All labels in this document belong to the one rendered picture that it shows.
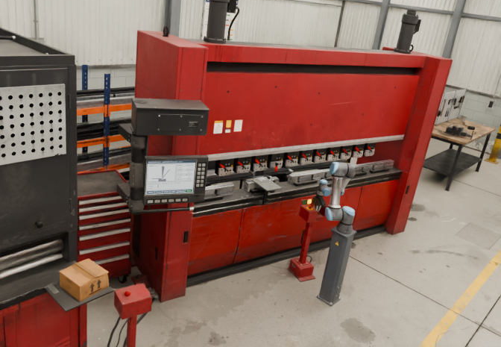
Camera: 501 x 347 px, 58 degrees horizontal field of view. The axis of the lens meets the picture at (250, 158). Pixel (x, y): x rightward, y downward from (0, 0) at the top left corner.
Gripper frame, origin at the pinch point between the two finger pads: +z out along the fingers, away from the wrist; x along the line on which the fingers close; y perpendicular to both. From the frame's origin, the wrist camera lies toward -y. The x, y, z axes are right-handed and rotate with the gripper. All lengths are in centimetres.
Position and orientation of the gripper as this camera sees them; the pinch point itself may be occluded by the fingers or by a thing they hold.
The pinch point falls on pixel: (317, 211)
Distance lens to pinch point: 467.7
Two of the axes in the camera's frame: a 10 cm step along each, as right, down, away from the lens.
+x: -8.8, 0.6, -4.7
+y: -4.5, -4.5, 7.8
